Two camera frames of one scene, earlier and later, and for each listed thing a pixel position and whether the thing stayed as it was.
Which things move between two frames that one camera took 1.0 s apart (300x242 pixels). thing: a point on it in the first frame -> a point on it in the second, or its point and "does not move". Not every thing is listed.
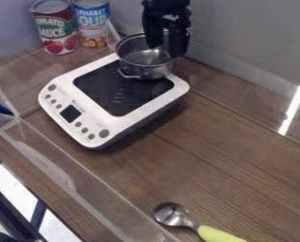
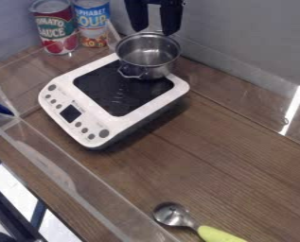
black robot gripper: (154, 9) -> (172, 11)
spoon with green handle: (173, 214) does not move
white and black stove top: (94, 105) does not move
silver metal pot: (141, 60) does not move
